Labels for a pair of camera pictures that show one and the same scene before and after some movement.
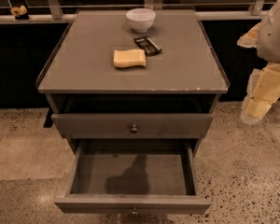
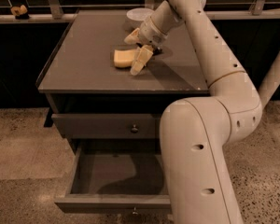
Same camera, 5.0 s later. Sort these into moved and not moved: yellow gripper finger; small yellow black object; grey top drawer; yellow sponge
Moved: yellow gripper finger
Not moved: yellow sponge; small yellow black object; grey top drawer
